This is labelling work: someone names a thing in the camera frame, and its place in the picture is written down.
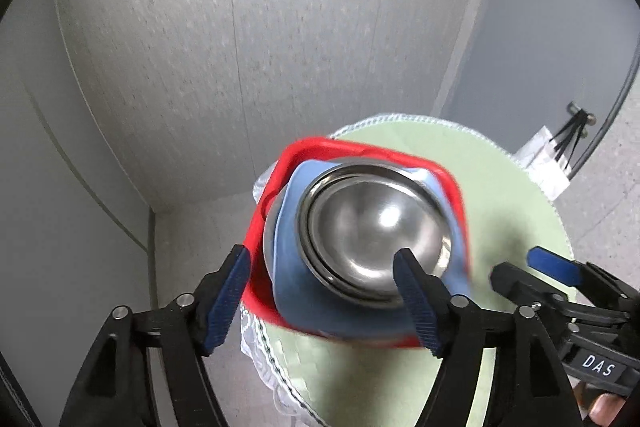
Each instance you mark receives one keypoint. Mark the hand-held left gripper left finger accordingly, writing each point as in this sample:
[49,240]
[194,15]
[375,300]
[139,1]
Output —
[227,302]

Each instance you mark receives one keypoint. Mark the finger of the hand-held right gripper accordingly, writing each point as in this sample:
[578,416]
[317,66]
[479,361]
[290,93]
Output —
[507,279]
[552,263]

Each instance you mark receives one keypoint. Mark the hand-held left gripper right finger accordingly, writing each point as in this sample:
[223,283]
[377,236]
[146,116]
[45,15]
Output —
[417,302]

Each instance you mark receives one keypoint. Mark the red plastic basin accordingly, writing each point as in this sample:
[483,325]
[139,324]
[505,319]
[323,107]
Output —
[260,297]

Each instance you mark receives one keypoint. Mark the blue square bowl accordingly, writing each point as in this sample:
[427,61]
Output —
[300,297]

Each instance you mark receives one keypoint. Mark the small steel bowl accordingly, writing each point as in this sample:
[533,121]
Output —
[370,227]

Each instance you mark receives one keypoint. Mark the large steel bowl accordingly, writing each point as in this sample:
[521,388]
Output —
[304,227]

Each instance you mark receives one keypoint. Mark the person's right hand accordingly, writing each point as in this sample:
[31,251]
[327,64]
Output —
[605,411]

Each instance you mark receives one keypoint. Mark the round green tablecloth table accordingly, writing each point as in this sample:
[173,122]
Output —
[500,197]

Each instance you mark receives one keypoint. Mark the white tote bag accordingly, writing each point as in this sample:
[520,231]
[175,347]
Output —
[542,162]

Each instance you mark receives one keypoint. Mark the grey door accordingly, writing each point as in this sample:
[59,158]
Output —
[550,32]

